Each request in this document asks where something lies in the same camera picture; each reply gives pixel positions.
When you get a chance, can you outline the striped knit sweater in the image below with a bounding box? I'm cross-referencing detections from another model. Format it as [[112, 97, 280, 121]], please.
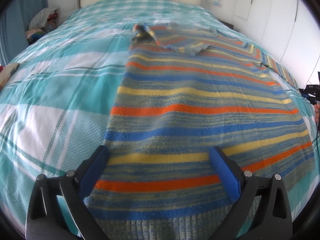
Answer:
[[86, 23, 319, 239]]

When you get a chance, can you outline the pile of clothes on nightstand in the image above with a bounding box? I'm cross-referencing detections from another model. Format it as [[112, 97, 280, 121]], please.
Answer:
[[25, 6, 60, 45]]

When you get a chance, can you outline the person's right hand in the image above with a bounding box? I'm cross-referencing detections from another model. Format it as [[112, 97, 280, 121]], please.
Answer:
[[314, 101, 320, 125]]

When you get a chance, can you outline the white wardrobe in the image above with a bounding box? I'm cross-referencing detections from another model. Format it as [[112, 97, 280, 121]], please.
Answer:
[[233, 0, 319, 87]]

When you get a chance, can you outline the dark nightstand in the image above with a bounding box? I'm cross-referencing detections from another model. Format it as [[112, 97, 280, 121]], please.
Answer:
[[221, 21, 234, 30]]

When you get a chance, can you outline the teal white plaid bedspread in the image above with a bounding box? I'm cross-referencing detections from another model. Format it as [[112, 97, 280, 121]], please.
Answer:
[[1, 0, 319, 232]]

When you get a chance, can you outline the blue curtain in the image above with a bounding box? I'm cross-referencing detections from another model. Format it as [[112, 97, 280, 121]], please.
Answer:
[[1, 0, 48, 66]]

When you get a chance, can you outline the white wall socket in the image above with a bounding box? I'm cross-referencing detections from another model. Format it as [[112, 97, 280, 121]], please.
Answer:
[[206, 0, 222, 7]]

